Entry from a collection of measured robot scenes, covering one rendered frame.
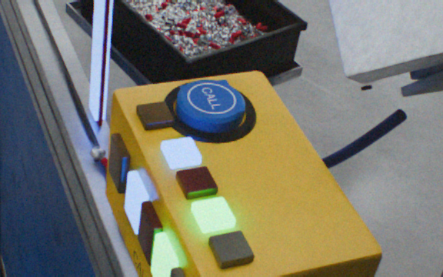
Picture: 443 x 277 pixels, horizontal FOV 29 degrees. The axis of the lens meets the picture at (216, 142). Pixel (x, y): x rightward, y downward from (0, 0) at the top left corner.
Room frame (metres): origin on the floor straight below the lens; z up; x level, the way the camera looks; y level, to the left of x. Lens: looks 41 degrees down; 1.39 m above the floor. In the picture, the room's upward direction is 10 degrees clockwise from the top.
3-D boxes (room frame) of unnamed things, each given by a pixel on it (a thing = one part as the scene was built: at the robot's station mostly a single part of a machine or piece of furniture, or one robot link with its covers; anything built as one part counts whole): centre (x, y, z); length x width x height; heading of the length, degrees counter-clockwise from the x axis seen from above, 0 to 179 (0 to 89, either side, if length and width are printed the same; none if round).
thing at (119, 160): (0.37, 0.05, 1.04); 0.02 x 0.01 x 0.03; 28
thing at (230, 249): (0.29, -0.02, 1.08); 0.02 x 0.02 x 0.01; 28
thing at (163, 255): (0.30, 0.02, 1.04); 0.02 x 0.01 x 0.03; 28
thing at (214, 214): (0.31, 0.00, 1.08); 0.02 x 0.02 x 0.01; 28
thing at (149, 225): (0.32, 0.03, 1.04); 0.02 x 0.01 x 0.03; 28
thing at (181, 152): (0.35, 0.02, 1.08); 0.02 x 0.02 x 0.01; 28
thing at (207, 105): (0.39, 0.01, 1.08); 0.04 x 0.04 x 0.02
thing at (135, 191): (0.34, 0.04, 1.04); 0.02 x 0.01 x 0.03; 28
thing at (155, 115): (0.38, 0.04, 1.08); 0.02 x 0.02 x 0.01; 28
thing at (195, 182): (0.33, 0.01, 1.08); 0.02 x 0.02 x 0.01; 28
